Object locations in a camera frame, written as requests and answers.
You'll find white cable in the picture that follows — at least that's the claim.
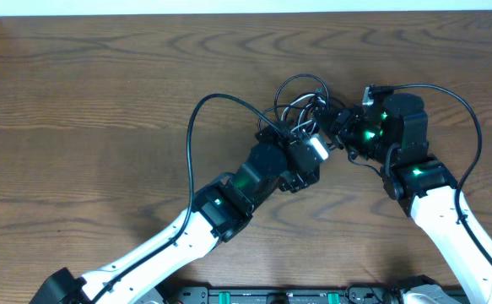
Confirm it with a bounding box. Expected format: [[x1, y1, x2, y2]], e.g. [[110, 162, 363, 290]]
[[279, 91, 327, 134]]

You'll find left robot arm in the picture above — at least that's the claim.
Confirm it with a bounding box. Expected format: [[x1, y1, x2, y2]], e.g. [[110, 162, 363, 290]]
[[31, 129, 329, 304]]

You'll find right camera cable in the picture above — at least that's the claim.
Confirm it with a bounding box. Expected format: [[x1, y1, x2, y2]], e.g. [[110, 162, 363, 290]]
[[371, 83, 492, 292]]

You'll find camera cable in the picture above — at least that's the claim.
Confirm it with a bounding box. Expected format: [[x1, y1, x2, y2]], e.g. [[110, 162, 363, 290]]
[[91, 93, 291, 304], [371, 83, 492, 292]]

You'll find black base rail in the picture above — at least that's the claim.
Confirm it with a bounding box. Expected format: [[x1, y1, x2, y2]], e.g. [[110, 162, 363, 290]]
[[142, 285, 468, 304]]

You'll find left camera cable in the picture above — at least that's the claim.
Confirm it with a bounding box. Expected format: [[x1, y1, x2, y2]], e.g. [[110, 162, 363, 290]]
[[91, 93, 291, 304]]

